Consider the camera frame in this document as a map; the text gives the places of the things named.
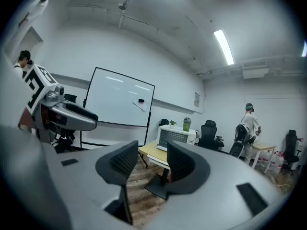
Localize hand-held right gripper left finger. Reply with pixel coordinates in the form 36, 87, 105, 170
95, 140, 140, 225

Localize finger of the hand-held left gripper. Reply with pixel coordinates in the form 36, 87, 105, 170
51, 102, 99, 132

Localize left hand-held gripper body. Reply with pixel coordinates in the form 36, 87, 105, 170
24, 63, 66, 144

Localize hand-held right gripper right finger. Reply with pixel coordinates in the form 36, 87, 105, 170
165, 140, 212, 200

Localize white oven housing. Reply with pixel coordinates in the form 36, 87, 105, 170
156, 124, 197, 152

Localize light wooden table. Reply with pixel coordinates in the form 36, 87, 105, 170
138, 139, 174, 200

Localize green shaker bottle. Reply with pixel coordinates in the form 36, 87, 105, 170
182, 117, 192, 132

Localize grey oval shell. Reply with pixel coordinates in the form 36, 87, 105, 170
228, 140, 246, 158

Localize black framed whiteboard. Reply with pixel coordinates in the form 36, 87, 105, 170
80, 67, 155, 150

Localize black backpack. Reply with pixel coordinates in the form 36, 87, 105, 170
235, 124, 250, 145

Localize white paper sheet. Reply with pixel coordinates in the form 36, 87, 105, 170
132, 101, 148, 112

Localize white table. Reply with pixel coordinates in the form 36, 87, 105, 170
251, 141, 277, 170

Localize cluster of clear water jugs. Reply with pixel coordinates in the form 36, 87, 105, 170
257, 149, 285, 175

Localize white ceiling air unit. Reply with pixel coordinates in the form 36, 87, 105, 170
242, 67, 270, 80

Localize white ceiling pipe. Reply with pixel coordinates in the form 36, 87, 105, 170
118, 0, 136, 29

